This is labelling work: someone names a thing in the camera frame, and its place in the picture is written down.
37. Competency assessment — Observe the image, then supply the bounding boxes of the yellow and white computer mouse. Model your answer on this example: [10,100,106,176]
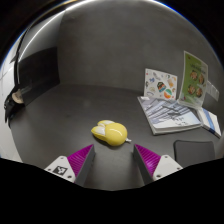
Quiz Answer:
[91,119,132,147]

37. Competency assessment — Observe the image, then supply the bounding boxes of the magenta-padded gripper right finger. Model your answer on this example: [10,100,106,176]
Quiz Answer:
[133,143,184,185]

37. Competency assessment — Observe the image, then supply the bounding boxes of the white booklet with blue stripe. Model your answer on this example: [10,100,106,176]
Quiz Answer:
[196,107,222,139]

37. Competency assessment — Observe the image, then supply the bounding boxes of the large grey printed book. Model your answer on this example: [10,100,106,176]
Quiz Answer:
[137,95,203,136]

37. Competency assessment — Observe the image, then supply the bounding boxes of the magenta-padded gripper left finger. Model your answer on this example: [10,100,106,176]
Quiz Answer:
[43,143,96,187]

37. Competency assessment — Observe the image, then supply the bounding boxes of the green food menu stand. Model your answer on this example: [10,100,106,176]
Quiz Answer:
[177,50,209,109]

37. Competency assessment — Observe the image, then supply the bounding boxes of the white card with colourful stickers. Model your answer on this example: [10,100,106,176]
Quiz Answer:
[143,68,179,101]

